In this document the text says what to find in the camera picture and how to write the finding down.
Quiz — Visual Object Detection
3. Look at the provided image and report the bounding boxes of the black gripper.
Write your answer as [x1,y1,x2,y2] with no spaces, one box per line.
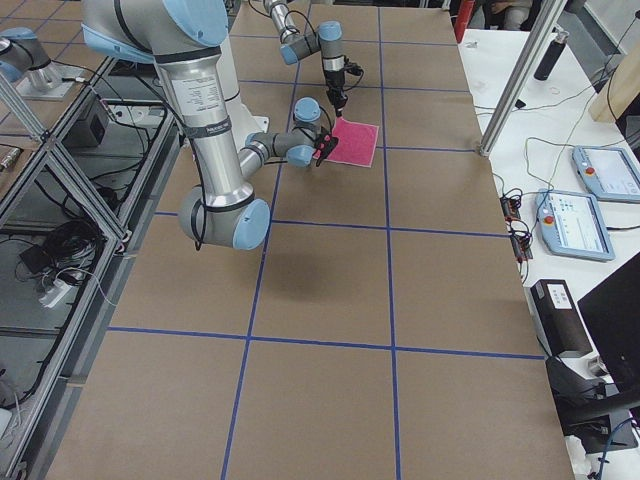
[323,70,348,118]
[313,130,339,167]

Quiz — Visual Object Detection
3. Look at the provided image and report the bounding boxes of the pink and grey towel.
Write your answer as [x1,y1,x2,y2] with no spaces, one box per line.
[326,116,379,168]

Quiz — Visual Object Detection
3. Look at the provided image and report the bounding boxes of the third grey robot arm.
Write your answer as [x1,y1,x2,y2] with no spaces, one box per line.
[1,27,83,101]

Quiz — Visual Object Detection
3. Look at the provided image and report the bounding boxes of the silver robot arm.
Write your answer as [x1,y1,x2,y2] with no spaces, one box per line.
[249,1,352,117]
[82,1,338,250]

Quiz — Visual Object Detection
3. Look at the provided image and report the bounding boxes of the red cylinder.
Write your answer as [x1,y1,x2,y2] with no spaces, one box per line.
[454,0,475,44]

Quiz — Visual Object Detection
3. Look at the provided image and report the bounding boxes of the far small circuit board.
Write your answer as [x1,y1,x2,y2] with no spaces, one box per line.
[500,195,521,221]

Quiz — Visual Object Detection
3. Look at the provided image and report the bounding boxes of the small circuit board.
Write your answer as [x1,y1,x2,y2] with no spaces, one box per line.
[500,195,521,221]
[510,235,533,263]

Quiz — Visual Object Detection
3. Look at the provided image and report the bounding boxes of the black water bottle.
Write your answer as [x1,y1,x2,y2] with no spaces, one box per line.
[533,30,569,81]

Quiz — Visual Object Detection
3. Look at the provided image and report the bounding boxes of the near small circuit board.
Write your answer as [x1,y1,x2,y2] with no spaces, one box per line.
[510,235,533,263]

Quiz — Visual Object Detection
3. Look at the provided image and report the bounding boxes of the near teach pendant tablet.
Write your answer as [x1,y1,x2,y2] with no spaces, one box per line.
[535,189,615,262]

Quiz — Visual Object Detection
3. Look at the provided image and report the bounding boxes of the teach pendant tablet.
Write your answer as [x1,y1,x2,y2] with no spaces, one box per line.
[572,146,639,204]
[535,189,615,262]

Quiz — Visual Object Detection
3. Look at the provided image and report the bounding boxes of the far teach pendant tablet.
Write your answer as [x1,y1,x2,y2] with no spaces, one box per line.
[572,146,639,204]

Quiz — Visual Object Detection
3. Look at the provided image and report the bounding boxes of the wooden board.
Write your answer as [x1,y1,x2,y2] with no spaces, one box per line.
[589,44,639,123]

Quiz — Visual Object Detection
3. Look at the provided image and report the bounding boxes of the black box with label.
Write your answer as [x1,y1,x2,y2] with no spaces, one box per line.
[530,279,593,358]

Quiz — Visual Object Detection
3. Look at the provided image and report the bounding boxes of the white power strip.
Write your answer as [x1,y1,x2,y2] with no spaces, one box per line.
[39,279,71,309]

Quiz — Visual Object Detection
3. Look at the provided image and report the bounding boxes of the black power adapter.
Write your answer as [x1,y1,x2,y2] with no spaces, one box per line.
[19,245,52,274]

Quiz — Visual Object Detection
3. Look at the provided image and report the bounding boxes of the black computer monitor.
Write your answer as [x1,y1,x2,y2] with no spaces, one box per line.
[578,255,639,388]

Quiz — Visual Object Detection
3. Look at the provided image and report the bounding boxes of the black monitor stand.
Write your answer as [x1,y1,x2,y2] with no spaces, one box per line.
[545,357,639,454]

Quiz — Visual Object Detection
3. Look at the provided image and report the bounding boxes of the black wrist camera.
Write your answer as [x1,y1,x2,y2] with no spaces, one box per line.
[344,61,364,77]

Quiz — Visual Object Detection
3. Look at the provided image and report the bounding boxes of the white camera mast with base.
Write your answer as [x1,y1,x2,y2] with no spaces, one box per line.
[189,0,269,165]

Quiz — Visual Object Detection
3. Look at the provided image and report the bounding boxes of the aluminium frame post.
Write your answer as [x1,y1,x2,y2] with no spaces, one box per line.
[478,0,566,157]

